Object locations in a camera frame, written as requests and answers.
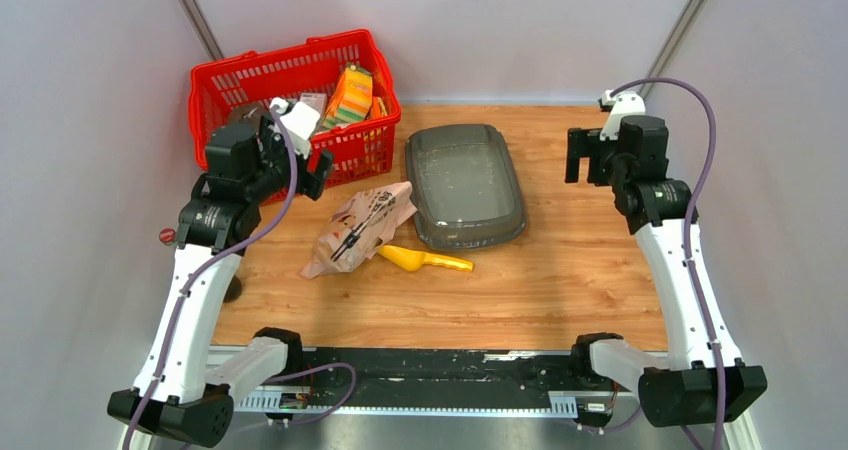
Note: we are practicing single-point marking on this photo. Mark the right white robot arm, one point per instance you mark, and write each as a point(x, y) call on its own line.
point(703, 378)

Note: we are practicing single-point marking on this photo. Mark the brown round disc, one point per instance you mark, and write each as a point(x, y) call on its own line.
point(251, 113)

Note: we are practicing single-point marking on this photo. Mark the pink small box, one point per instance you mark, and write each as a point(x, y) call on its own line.
point(315, 100)

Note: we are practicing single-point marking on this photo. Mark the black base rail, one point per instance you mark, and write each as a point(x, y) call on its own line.
point(441, 382)

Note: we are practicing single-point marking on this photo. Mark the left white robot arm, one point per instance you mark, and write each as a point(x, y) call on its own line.
point(175, 395)

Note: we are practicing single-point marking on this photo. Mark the cola bottle red cap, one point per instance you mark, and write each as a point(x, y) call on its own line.
point(168, 236)

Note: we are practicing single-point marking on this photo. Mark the orange sponge pack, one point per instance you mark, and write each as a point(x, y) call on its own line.
point(352, 99)

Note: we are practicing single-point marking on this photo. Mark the yellow plastic scoop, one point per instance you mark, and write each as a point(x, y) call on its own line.
point(413, 260)

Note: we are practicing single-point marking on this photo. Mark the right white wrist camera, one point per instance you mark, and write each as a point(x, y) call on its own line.
point(618, 106)

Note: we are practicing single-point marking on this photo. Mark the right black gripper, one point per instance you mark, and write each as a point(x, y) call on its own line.
point(584, 143)

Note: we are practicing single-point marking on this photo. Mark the red plastic shopping basket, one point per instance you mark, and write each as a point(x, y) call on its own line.
point(361, 150)

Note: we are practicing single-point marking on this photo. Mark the cat litter bag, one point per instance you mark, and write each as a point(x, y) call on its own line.
point(359, 228)

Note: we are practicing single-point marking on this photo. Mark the grey plastic litter box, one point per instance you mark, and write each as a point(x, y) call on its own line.
point(464, 186)

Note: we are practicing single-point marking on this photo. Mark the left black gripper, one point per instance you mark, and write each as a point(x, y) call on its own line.
point(312, 183)

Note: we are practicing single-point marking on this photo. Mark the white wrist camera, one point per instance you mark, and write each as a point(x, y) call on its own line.
point(298, 120)
point(618, 106)

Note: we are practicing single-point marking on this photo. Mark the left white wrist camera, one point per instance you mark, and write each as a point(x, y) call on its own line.
point(298, 120)

